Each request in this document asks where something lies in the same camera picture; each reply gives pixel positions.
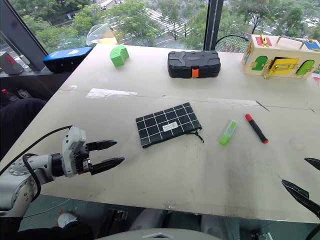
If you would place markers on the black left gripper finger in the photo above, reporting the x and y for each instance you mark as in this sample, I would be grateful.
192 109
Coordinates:
103 144
107 164

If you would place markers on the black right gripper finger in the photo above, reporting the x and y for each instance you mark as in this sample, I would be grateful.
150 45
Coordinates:
303 196
313 162

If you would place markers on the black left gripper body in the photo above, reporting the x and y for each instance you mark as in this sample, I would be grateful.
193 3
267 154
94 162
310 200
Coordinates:
83 157

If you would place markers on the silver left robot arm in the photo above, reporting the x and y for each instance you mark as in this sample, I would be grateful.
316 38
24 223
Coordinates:
22 175

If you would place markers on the black grid pencil pouch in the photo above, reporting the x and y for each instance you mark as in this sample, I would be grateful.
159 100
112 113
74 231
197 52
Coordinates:
167 125

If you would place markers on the black plastic tool case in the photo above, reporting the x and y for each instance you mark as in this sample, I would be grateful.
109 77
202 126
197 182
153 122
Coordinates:
193 64

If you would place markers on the black red marker pen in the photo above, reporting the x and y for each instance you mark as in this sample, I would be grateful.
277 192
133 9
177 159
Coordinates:
256 128

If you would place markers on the green highlighter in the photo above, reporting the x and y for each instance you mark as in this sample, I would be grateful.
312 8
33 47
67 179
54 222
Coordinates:
228 132

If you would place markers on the green plastic block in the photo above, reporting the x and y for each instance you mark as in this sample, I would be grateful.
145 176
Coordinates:
119 55

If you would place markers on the blue box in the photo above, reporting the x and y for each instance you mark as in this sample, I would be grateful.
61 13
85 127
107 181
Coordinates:
65 58

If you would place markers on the clear plastic bag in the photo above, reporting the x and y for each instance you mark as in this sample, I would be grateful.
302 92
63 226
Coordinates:
101 33

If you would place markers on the wooden lock box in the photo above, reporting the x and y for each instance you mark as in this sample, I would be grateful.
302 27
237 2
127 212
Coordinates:
280 56

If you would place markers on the grey device with red button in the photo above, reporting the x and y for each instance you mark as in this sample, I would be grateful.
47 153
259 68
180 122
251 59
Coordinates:
10 63

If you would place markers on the badminton racket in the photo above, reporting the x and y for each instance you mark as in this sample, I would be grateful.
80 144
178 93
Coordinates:
231 43

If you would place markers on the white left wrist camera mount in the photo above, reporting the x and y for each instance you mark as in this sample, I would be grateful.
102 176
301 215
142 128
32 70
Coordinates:
72 147

